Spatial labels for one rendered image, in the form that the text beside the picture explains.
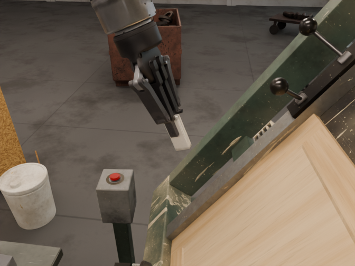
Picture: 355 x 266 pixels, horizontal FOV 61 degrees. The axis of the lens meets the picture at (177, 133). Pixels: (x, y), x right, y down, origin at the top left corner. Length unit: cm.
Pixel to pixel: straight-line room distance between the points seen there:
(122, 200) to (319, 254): 75
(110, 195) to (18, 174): 124
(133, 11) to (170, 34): 343
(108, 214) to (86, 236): 103
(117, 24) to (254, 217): 49
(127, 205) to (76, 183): 151
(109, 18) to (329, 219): 48
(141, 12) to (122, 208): 84
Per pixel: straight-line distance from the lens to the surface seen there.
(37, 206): 225
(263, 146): 77
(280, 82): 64
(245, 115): 98
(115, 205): 117
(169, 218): 104
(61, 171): 281
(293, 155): 71
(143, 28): 48
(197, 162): 108
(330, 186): 60
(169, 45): 393
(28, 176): 225
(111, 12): 48
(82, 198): 250
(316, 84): 75
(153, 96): 49
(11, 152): 268
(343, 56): 73
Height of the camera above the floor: 168
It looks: 32 degrees down
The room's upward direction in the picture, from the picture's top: straight up
